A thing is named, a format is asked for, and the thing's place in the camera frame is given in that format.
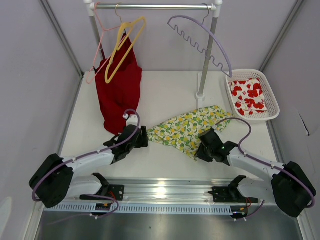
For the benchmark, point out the aluminium mounting rail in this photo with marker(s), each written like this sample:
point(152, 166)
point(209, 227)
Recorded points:
point(168, 191)

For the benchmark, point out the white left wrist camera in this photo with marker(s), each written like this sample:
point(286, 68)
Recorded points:
point(131, 120)

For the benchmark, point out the pink clothes hanger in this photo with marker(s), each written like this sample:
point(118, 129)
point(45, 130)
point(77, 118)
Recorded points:
point(98, 31)

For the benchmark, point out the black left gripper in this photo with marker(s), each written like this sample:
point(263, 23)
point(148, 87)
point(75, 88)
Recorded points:
point(143, 140)

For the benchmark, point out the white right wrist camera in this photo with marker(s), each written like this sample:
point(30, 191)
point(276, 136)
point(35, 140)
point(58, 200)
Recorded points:
point(214, 128)

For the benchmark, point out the white slotted cable duct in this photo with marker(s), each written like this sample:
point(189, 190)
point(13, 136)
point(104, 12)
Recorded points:
point(144, 208)

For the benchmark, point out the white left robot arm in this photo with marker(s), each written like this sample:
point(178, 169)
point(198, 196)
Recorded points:
point(60, 178)

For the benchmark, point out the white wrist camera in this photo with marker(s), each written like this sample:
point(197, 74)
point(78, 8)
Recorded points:
point(131, 120)
point(214, 128)

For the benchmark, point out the white metal clothes rack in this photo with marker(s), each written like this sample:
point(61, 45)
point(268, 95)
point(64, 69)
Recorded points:
point(201, 80)

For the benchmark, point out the lemon print skirt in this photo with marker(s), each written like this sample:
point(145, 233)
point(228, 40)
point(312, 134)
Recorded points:
point(182, 131)

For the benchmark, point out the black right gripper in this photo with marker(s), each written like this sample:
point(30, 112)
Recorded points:
point(200, 154)

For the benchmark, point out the white plastic basket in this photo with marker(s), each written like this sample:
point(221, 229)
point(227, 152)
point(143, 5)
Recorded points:
point(273, 109)

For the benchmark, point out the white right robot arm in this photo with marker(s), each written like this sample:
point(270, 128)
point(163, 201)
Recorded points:
point(285, 185)

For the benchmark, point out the red garment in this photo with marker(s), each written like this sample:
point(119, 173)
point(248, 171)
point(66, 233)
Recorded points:
point(122, 93)

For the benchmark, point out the red poppy print cloth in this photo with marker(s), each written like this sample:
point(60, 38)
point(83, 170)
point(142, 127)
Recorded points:
point(248, 96)

